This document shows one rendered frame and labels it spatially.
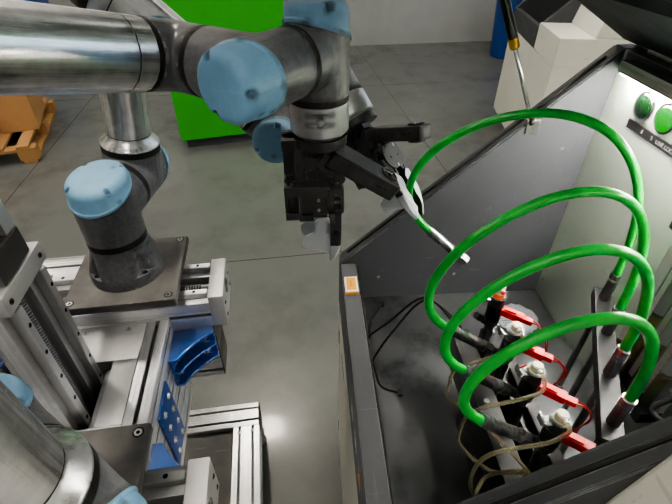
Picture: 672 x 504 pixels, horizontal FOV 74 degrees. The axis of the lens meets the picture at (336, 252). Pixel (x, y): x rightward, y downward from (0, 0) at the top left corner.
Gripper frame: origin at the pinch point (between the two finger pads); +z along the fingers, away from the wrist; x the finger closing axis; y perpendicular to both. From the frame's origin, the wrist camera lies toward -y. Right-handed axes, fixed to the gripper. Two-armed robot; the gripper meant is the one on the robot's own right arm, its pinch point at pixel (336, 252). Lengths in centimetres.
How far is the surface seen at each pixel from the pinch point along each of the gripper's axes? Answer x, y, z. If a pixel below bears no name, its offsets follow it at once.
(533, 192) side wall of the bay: -31, -48, 9
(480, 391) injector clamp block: 9.9, -25.3, 25.2
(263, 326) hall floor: -99, 30, 123
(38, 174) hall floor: -269, 217, 123
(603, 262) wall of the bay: -13, -57, 16
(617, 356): 16.3, -40.2, 8.5
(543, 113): -6.7, -31.0, -19.2
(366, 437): 15.7, -4.3, 28.2
